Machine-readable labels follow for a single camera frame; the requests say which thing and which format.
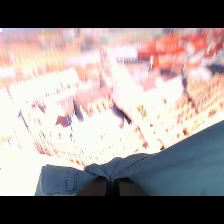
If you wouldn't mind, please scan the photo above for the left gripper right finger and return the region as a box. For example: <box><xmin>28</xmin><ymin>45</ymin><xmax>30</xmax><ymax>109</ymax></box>
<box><xmin>113</xmin><ymin>178</ymin><xmax>150</xmax><ymax>197</ymax></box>

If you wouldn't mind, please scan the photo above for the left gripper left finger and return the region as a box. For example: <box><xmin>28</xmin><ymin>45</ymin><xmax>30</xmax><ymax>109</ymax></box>
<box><xmin>78</xmin><ymin>176</ymin><xmax>110</xmax><ymax>197</ymax></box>

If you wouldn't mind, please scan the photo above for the blue-grey shirt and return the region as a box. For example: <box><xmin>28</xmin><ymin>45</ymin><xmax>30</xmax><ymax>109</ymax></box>
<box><xmin>34</xmin><ymin>120</ymin><xmax>224</xmax><ymax>197</ymax></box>

